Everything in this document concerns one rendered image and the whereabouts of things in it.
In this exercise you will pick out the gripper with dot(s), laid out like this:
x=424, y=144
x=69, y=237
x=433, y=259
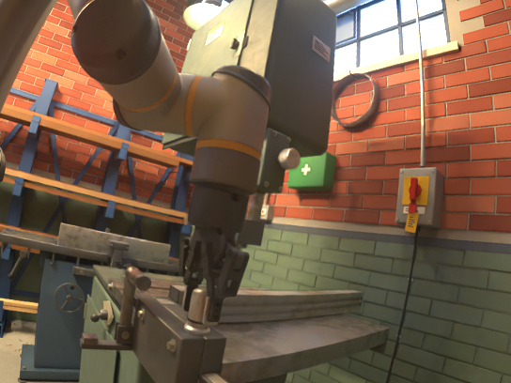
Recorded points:
x=221, y=187

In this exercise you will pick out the brown cam lever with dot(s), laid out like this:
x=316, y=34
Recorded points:
x=128, y=303

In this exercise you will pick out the silver guide post knob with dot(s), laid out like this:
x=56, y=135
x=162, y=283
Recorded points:
x=289, y=158

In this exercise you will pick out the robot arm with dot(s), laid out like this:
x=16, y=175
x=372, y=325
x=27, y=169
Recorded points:
x=159, y=79

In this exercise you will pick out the grey rip fence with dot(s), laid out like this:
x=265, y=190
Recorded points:
x=279, y=305

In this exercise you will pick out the black knob lever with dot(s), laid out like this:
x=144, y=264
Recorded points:
x=97, y=317

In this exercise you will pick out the green bandsaw body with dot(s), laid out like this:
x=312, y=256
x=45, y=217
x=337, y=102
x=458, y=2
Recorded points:
x=287, y=60

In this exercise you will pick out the green first aid box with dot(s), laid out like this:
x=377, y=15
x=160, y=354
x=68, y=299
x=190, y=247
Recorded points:
x=315, y=171

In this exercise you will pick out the grey handwheel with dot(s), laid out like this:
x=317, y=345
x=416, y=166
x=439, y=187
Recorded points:
x=68, y=297

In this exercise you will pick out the blue jointer machine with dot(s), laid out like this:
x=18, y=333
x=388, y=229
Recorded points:
x=56, y=339

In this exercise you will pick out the light wooden plank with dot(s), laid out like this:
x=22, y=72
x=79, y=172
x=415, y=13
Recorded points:
x=20, y=305

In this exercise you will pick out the yellow tag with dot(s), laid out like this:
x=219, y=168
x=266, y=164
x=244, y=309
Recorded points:
x=411, y=222

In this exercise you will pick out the blue lumber rack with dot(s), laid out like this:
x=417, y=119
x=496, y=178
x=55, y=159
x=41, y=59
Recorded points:
x=28, y=159

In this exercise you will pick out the black door latch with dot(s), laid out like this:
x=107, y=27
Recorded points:
x=235, y=43

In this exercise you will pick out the white lamp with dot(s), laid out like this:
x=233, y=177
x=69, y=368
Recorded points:
x=195, y=14

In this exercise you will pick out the grey conduit pipe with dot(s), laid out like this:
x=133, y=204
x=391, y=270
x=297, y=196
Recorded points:
x=421, y=99

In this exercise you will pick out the grey guide post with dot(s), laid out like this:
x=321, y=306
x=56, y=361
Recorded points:
x=255, y=207

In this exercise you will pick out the grey wall socket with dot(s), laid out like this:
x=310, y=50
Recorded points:
x=267, y=212

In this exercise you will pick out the grey switch box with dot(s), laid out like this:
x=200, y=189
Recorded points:
x=435, y=199

